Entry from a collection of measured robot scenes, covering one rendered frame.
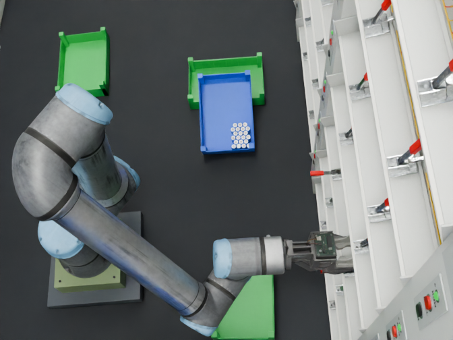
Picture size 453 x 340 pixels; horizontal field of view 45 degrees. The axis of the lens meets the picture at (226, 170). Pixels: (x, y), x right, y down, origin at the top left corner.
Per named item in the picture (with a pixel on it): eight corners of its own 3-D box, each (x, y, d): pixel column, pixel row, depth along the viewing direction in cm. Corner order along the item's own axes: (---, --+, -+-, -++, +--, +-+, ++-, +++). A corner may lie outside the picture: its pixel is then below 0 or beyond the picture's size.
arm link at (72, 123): (73, 202, 175) (7, 121, 103) (107, 159, 179) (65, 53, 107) (112, 229, 174) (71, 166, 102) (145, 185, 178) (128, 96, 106)
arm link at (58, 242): (44, 249, 172) (22, 235, 155) (79, 206, 176) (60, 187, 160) (81, 276, 168) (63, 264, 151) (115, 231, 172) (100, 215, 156)
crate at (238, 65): (190, 109, 219) (187, 98, 212) (190, 69, 228) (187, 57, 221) (264, 104, 217) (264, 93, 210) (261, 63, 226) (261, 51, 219)
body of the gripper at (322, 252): (340, 260, 123) (287, 264, 123) (334, 270, 131) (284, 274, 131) (335, 229, 126) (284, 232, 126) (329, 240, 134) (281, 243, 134)
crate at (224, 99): (255, 151, 208) (254, 148, 200) (202, 154, 209) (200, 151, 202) (251, 75, 212) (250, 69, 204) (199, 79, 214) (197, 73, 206)
